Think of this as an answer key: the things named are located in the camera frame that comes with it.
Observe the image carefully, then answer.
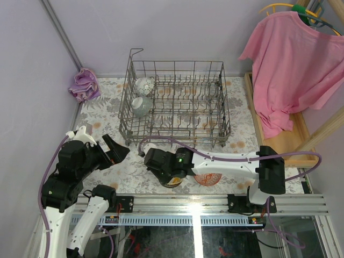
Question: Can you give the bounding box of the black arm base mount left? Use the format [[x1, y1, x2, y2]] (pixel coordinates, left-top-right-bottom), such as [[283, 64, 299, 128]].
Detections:
[[115, 196, 134, 214]]

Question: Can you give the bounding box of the red diamond patterned bowl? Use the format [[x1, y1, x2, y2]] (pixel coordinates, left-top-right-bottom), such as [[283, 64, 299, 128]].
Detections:
[[194, 173, 222, 187]]

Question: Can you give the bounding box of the yellow floral bowl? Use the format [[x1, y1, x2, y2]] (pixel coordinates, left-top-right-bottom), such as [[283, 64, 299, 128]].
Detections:
[[160, 177, 183, 188]]

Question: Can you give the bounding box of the aluminium frame rail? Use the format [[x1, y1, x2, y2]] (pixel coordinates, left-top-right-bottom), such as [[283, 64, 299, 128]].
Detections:
[[40, 193, 330, 216]]

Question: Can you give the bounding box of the yellow clothes hanger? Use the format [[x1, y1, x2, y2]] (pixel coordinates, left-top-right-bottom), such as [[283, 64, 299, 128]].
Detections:
[[259, 1, 343, 36]]

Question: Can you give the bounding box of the purple crumpled cloth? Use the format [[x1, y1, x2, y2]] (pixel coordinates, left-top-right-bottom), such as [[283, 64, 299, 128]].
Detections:
[[68, 68, 101, 103]]

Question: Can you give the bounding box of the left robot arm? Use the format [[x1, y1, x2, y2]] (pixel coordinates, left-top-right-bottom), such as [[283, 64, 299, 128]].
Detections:
[[38, 131, 130, 257]]

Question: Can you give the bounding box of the white wrist camera,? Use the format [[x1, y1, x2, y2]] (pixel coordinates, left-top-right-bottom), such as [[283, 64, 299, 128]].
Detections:
[[139, 143, 157, 157], [65, 124, 97, 147]]

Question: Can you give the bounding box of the grey dotted bowl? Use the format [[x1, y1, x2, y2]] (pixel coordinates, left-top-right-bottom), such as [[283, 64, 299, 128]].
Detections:
[[131, 96, 152, 118]]

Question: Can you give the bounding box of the wooden tray frame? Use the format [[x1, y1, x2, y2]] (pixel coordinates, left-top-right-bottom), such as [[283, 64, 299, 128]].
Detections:
[[244, 72, 318, 168]]

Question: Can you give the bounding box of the grey wire dish rack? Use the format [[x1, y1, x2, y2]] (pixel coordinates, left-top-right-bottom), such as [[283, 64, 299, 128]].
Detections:
[[119, 48, 231, 147]]

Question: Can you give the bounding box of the white wrist camera, left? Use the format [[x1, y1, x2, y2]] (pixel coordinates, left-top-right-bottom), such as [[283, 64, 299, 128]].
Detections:
[[65, 124, 97, 147]]

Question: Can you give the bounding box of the pink t-shirt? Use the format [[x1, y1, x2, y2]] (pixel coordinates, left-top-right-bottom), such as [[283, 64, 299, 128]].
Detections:
[[239, 11, 343, 139]]

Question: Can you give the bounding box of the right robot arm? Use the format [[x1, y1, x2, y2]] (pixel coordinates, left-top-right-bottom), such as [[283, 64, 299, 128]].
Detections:
[[144, 144, 286, 212]]

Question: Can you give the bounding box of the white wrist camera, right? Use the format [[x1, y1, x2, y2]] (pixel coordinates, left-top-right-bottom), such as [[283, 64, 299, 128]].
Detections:
[[139, 143, 157, 157]]

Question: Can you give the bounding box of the corner aluminium post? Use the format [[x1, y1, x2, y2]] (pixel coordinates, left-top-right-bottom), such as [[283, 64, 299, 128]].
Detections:
[[39, 0, 82, 70]]

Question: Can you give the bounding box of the slotted cable duct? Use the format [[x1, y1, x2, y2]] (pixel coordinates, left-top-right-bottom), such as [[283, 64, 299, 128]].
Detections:
[[96, 215, 266, 227]]

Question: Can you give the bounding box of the teal clothes hanger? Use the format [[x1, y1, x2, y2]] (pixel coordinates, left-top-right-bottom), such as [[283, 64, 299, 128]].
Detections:
[[291, 2, 341, 35]]

